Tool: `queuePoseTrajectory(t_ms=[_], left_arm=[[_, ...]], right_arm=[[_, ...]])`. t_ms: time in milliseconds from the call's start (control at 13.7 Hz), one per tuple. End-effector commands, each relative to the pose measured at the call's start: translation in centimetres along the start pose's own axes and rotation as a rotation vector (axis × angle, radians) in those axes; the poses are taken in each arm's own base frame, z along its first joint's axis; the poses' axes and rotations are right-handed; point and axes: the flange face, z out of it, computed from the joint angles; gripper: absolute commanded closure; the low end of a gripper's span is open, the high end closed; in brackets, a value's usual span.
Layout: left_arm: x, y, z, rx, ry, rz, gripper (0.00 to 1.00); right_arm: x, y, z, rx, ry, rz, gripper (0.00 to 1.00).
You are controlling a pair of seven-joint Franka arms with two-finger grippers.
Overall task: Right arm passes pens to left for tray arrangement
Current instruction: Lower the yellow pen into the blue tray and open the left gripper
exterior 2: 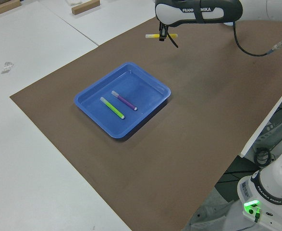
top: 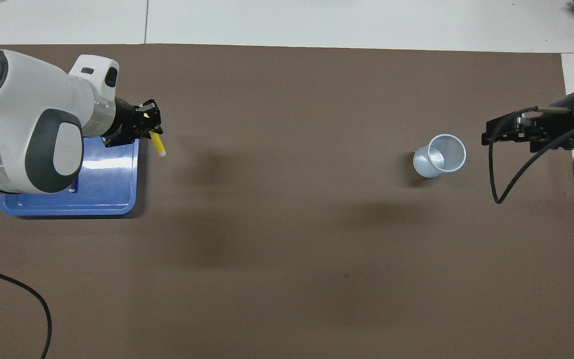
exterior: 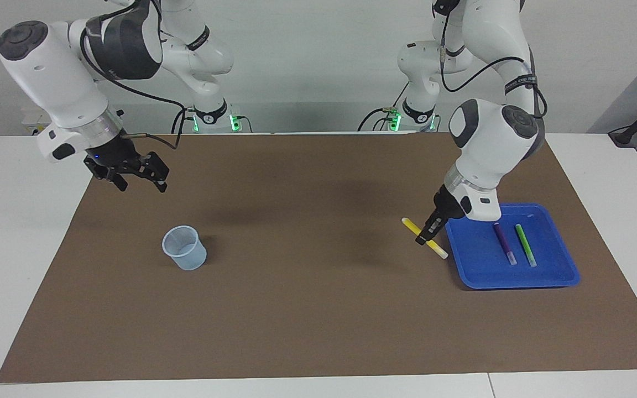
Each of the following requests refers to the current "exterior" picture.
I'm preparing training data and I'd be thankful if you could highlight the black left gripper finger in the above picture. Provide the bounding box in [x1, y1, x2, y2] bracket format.
[415, 213, 447, 246]

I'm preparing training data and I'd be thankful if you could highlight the yellow pen with white cap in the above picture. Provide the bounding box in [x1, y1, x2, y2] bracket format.
[401, 217, 449, 260]

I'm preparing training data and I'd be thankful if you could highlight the purple pen with white cap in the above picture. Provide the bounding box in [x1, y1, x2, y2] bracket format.
[493, 222, 518, 266]

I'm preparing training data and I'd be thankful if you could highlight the green pen with white cap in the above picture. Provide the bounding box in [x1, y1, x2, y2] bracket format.
[515, 223, 538, 268]

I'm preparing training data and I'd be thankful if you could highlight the blue plastic tray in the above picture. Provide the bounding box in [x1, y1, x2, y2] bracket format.
[443, 203, 581, 290]

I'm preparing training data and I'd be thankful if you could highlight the white power strip box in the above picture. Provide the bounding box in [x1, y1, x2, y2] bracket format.
[21, 108, 54, 135]

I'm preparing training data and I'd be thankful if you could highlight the clear plastic cup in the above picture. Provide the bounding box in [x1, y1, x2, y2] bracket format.
[162, 225, 207, 271]

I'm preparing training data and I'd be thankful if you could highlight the brown table mat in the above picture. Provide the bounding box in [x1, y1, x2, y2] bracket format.
[0, 132, 637, 384]

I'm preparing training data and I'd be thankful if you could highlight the black base cable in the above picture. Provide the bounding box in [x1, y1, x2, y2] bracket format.
[357, 108, 402, 132]
[171, 108, 197, 134]

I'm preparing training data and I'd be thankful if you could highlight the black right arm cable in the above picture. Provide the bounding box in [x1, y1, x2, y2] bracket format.
[80, 11, 187, 151]

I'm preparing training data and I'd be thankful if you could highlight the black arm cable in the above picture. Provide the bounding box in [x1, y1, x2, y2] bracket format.
[80, 11, 187, 151]
[439, 0, 549, 119]

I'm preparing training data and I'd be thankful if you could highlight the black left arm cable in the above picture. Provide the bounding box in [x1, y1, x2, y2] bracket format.
[439, 0, 549, 119]

